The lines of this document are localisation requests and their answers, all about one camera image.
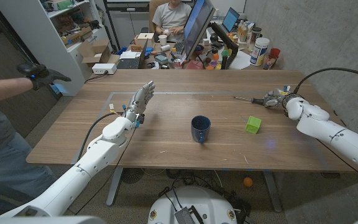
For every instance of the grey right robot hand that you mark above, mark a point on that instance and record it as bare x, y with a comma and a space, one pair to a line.
275, 96

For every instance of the white canister blue label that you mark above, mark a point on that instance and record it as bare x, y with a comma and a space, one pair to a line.
259, 51

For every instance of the small open laptop blue screen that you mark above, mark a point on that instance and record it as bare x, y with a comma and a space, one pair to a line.
230, 19

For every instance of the black open laptop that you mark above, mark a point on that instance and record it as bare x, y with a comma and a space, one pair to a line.
129, 63

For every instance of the open cardboard box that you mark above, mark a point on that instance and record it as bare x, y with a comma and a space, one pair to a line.
96, 53

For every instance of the standing person's right forearm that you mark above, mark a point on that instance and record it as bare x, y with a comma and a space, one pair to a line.
2, 90

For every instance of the orange ball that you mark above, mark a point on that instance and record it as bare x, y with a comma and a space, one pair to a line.
248, 182

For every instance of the large tilted computer monitor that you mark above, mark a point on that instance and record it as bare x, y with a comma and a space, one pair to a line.
197, 25

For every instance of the white paper cup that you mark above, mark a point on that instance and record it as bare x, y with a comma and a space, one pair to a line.
163, 40

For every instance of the seated person grey t-shirt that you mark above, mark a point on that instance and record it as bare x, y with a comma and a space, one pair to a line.
172, 14

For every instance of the green block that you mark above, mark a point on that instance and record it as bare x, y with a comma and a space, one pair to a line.
253, 125

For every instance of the white shelf unit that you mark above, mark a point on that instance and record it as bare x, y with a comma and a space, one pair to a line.
42, 40

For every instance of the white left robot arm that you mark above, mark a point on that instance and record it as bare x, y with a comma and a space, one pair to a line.
85, 168

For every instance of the grey table leg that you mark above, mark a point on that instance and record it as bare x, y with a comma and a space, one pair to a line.
114, 186
272, 189

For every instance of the dark blue cup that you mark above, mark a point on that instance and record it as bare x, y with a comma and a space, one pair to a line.
200, 132

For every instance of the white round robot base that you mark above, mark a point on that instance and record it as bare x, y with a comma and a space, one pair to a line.
194, 199

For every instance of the soda can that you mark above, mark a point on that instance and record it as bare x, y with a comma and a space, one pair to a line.
177, 63

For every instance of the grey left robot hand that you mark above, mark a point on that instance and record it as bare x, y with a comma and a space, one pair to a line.
140, 99

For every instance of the white power box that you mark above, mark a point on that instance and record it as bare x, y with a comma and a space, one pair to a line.
104, 68

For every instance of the standing person's right gloved hand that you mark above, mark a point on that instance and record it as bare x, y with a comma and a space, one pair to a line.
40, 76

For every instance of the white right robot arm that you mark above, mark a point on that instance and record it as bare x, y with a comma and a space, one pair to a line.
337, 133

